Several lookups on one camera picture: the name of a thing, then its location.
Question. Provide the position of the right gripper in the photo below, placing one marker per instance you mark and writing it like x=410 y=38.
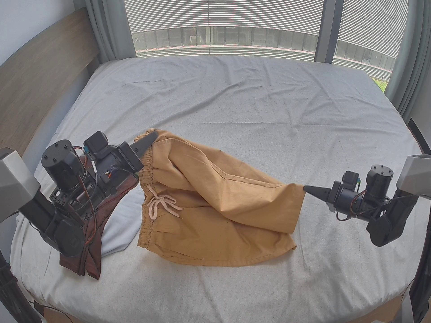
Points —
x=345 y=202

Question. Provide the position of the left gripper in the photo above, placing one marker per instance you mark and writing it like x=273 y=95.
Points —
x=114 y=177

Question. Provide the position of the tan shorts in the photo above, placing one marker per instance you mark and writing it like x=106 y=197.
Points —
x=219 y=214

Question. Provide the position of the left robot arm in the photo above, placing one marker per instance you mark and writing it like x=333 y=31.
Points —
x=62 y=162

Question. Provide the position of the bed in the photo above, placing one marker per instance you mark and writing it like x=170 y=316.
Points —
x=269 y=113

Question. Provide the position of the pale grey garment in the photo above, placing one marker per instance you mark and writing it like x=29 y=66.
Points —
x=124 y=220

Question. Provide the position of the brown garment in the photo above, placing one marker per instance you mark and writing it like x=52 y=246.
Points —
x=91 y=262

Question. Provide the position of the grey-green curtain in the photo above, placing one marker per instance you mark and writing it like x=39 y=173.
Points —
x=107 y=18
x=414 y=62

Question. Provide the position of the window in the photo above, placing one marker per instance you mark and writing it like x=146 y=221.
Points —
x=328 y=18

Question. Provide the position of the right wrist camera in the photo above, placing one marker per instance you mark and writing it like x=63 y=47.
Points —
x=350 y=179

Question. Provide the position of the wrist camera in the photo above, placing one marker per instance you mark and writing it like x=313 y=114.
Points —
x=99 y=146
x=350 y=179

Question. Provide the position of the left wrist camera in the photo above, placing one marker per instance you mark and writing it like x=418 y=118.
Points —
x=99 y=146

